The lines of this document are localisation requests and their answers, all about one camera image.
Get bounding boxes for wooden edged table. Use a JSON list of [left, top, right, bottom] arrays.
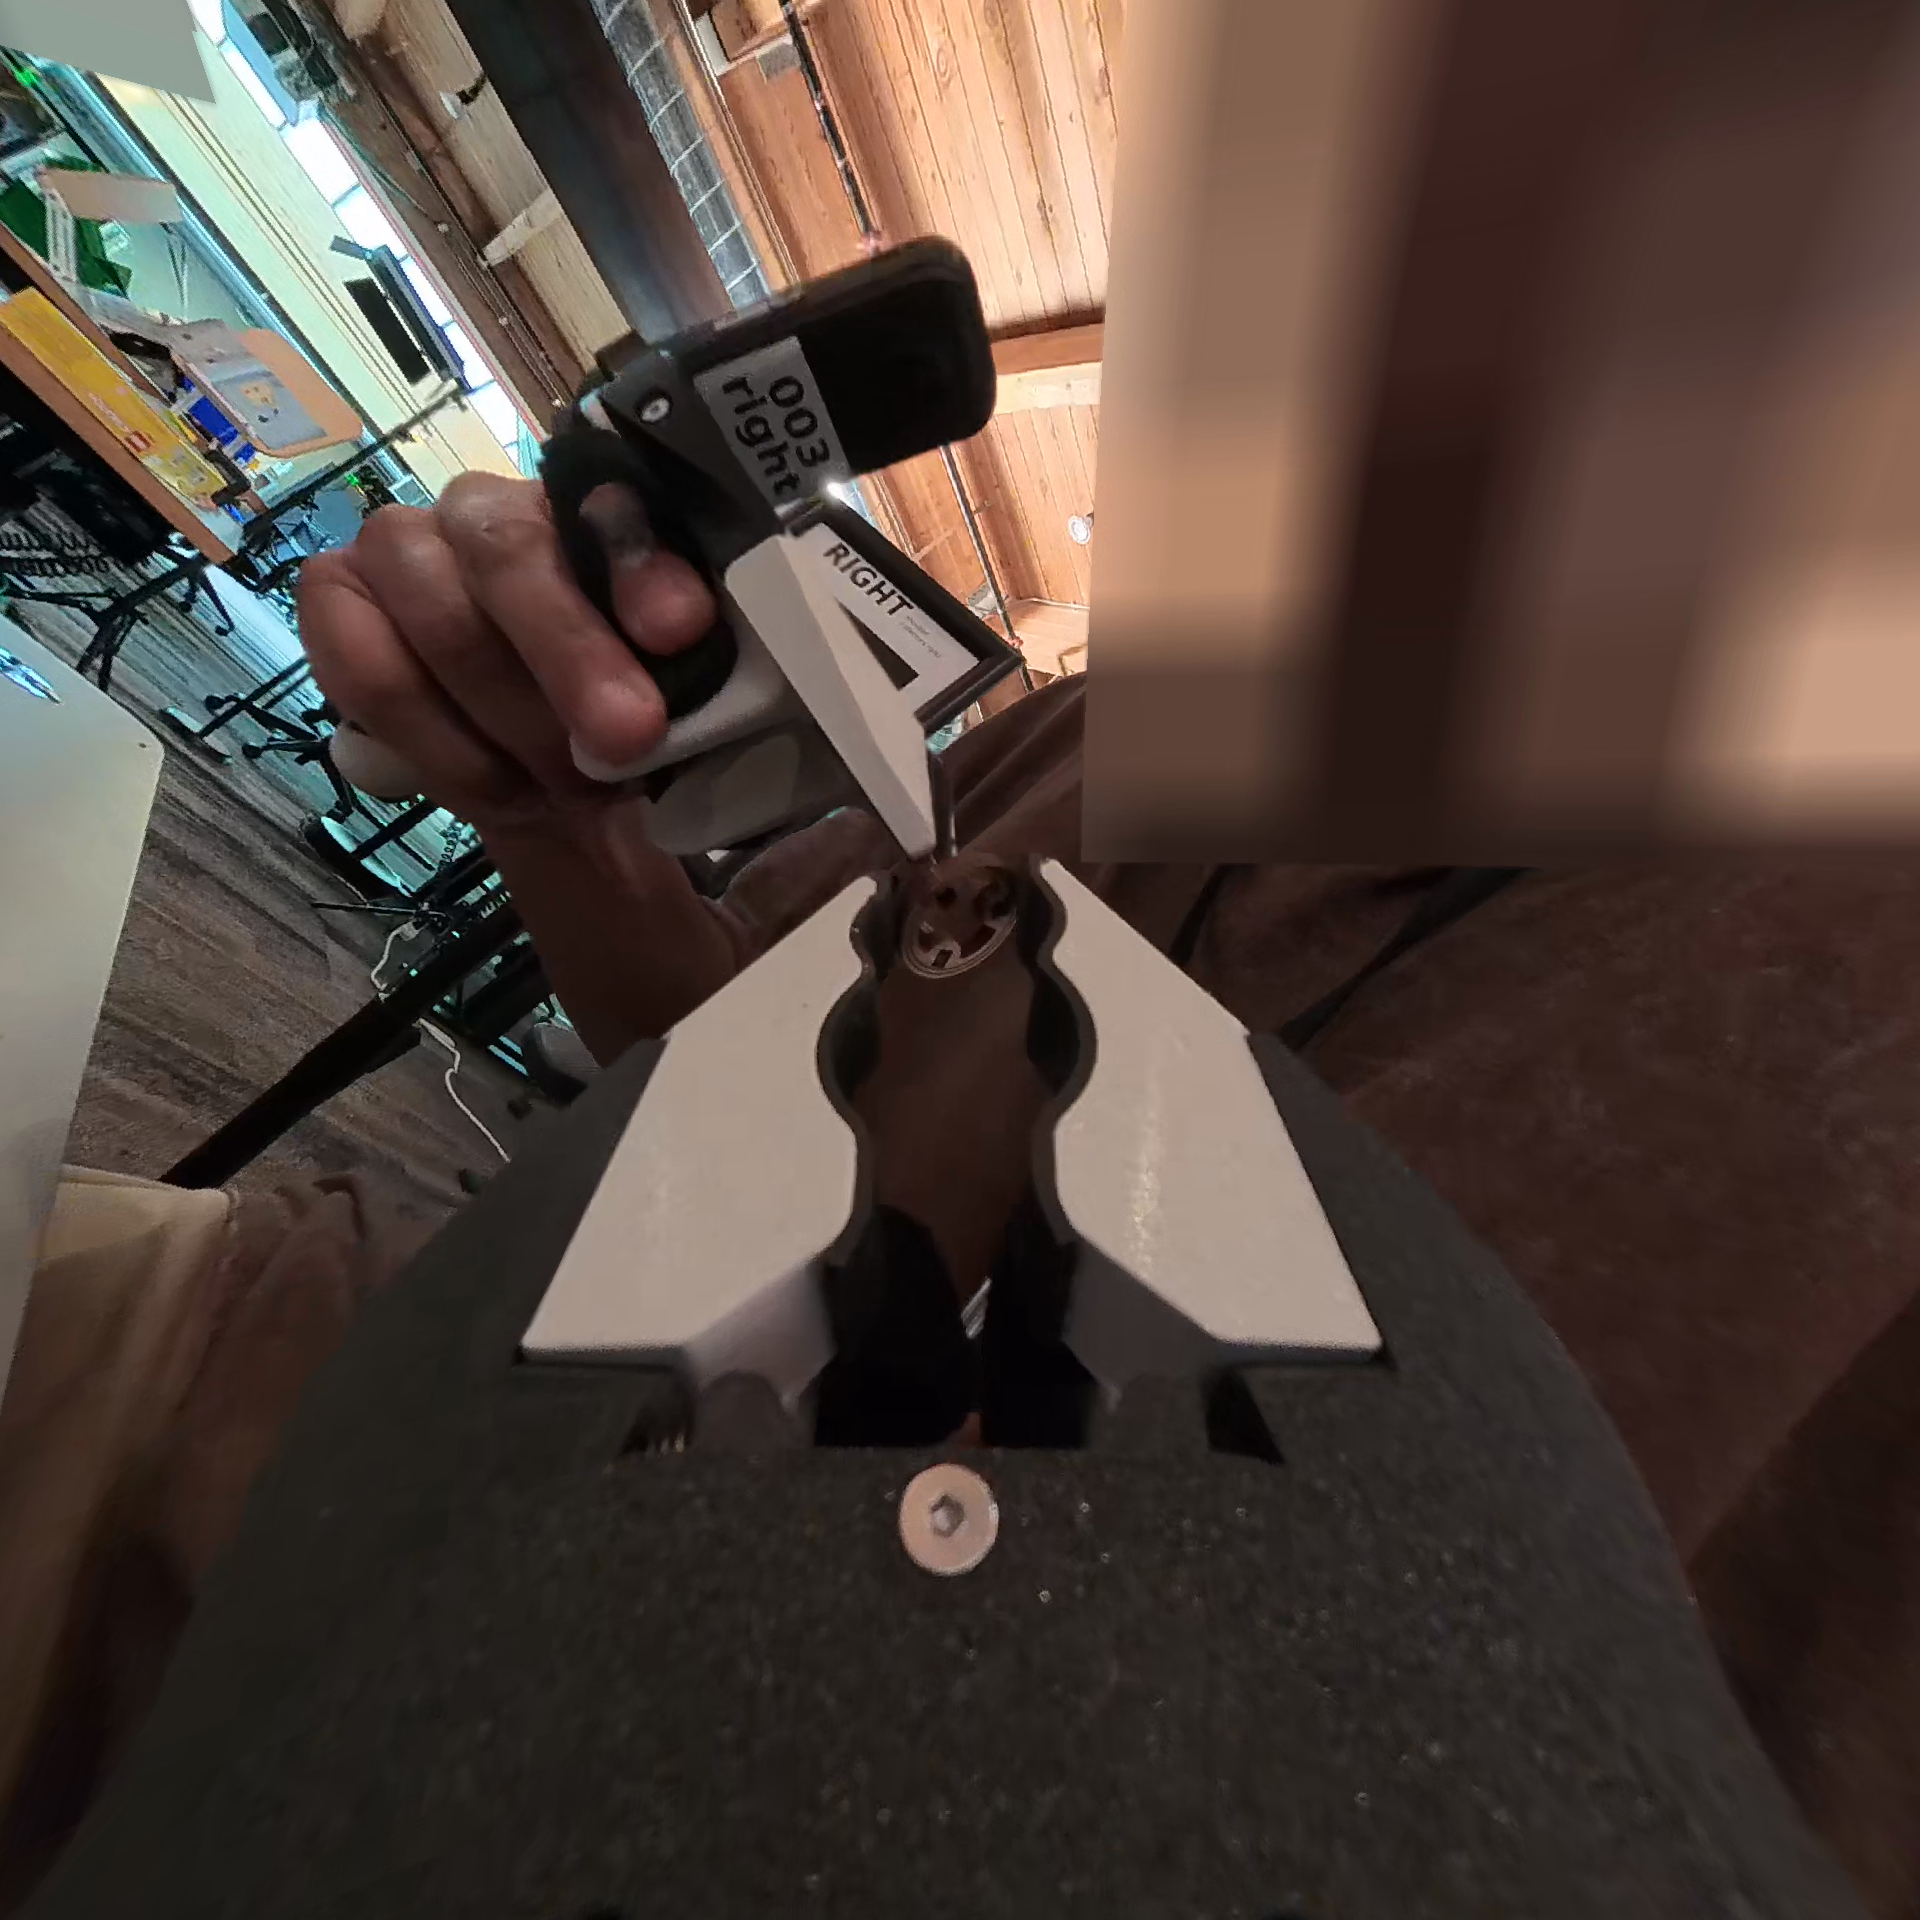
[[0, 224, 249, 568]]

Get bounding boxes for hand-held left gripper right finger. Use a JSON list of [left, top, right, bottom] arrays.
[[1018, 855, 1385, 1393]]

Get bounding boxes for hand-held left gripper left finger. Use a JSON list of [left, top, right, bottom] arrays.
[[513, 878, 903, 1389]]

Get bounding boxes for person's right hand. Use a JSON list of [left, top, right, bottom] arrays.
[[295, 469, 735, 840]]

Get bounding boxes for black metal bar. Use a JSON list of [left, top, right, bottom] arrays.
[[158, 901, 542, 1190]]

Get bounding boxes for person's right forearm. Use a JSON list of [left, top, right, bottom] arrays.
[[487, 795, 751, 1068]]

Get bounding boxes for grey desk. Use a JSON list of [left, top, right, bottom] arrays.
[[0, 614, 165, 1396]]

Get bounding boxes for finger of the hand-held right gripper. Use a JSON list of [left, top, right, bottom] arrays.
[[725, 507, 1027, 863]]

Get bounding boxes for person's beige pants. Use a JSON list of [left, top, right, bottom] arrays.
[[0, 1160, 527, 1877]]

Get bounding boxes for grey board with orange edge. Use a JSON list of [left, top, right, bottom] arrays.
[[167, 317, 366, 454]]

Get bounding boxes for black monitor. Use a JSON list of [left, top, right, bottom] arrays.
[[342, 246, 451, 389]]

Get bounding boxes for yellow box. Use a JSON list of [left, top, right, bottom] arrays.
[[0, 287, 226, 504]]

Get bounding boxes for green storage bins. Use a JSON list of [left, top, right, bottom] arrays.
[[0, 164, 143, 301]]

